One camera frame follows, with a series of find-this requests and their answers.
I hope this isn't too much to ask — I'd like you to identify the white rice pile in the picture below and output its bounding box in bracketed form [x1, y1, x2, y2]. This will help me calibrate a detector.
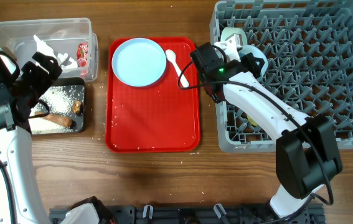
[29, 86, 85, 134]

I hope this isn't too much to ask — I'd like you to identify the clear plastic waste bin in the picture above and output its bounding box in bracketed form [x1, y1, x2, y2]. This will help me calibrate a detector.
[0, 18, 99, 82]

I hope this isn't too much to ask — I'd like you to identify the brown food scrap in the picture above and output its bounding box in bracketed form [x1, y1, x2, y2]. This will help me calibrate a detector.
[71, 101, 83, 115]

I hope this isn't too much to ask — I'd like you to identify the red snack wrapper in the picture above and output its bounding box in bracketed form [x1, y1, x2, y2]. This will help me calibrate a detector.
[77, 42, 88, 68]

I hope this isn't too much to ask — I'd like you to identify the white plastic spoon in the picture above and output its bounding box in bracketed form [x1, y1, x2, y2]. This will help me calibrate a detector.
[165, 49, 189, 88]

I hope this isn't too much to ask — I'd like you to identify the red serving tray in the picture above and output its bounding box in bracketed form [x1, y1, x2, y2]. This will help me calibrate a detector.
[105, 37, 200, 152]

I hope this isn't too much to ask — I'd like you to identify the black food waste tray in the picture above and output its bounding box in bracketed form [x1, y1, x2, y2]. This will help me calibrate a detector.
[28, 77, 87, 135]

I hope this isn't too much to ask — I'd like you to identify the small light blue bowl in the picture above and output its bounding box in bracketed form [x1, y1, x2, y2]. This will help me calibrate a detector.
[238, 45, 268, 80]

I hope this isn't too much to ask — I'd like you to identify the brown carrot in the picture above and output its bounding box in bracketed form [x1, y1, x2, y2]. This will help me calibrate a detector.
[34, 111, 72, 128]

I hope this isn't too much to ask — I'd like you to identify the grey dishwasher rack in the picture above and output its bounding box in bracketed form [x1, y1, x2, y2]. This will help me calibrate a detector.
[210, 0, 353, 149]

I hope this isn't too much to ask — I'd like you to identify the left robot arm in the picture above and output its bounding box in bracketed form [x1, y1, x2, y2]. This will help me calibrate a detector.
[0, 50, 62, 223]

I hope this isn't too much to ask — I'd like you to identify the green bowl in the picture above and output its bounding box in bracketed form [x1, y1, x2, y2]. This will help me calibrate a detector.
[220, 27, 248, 50]

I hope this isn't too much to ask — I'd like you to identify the light blue plate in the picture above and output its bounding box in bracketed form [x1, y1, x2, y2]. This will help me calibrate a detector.
[111, 38, 167, 87]

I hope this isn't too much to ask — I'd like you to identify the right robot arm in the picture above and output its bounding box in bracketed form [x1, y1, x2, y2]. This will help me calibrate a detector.
[190, 42, 342, 220]

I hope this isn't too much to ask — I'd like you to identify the white tissue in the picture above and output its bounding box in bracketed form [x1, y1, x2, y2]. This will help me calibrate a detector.
[33, 35, 78, 69]

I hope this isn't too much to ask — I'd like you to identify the yellow plastic cup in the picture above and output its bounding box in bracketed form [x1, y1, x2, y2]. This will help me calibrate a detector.
[247, 116, 258, 126]

